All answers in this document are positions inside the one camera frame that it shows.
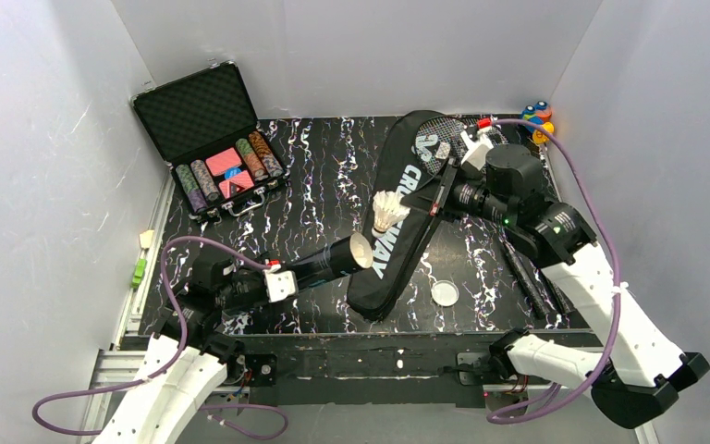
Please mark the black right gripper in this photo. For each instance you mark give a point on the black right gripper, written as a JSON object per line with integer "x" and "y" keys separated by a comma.
{"x": 444, "y": 189}

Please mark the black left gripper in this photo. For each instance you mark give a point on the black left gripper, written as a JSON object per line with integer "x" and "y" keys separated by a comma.
{"x": 263, "y": 284}

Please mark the white feather shuttlecock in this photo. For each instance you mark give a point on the white feather shuttlecock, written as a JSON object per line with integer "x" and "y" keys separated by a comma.
{"x": 388, "y": 211}

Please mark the black shuttlecock tube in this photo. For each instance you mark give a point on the black shuttlecock tube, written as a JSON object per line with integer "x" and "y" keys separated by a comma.
{"x": 342, "y": 258}

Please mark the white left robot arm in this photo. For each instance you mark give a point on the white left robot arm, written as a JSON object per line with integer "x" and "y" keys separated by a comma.
{"x": 186, "y": 359}

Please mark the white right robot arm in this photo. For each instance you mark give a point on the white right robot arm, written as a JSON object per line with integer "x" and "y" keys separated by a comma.
{"x": 640, "y": 373}

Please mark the rear badminton racket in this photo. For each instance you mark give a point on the rear badminton racket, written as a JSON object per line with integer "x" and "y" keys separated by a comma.
{"x": 498, "y": 137}

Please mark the black Crossway racket bag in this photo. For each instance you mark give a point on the black Crossway racket bag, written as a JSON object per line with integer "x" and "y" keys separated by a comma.
{"x": 398, "y": 234}

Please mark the white tube lid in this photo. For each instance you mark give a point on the white tube lid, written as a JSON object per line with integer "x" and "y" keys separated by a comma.
{"x": 444, "y": 293}

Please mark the colourful toy blocks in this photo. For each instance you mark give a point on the colourful toy blocks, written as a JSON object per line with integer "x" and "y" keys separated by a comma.
{"x": 540, "y": 114}

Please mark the blue dealer chip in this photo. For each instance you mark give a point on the blue dealer chip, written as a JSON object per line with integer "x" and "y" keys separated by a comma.
{"x": 232, "y": 172}

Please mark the pink playing card deck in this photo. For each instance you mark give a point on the pink playing card deck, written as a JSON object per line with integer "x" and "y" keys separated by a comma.
{"x": 219, "y": 164}

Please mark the black poker chip case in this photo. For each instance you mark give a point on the black poker chip case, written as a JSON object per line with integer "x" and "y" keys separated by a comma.
{"x": 202, "y": 114}

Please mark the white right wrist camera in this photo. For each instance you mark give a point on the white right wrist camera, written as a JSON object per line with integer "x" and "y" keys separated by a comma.
{"x": 478, "y": 144}

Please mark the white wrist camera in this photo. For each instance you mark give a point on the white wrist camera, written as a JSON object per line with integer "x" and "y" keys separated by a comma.
{"x": 280, "y": 282}
{"x": 478, "y": 144}

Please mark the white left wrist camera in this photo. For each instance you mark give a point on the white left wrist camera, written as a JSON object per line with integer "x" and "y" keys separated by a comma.
{"x": 280, "y": 282}

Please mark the green clip on rail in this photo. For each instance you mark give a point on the green clip on rail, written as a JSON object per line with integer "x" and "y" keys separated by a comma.
{"x": 138, "y": 273}

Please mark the beige block on rail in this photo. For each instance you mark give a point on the beige block on rail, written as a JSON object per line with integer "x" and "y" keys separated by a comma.
{"x": 146, "y": 239}

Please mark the black mounting base plate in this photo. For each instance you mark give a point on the black mounting base plate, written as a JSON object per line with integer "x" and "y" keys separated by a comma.
{"x": 381, "y": 368}

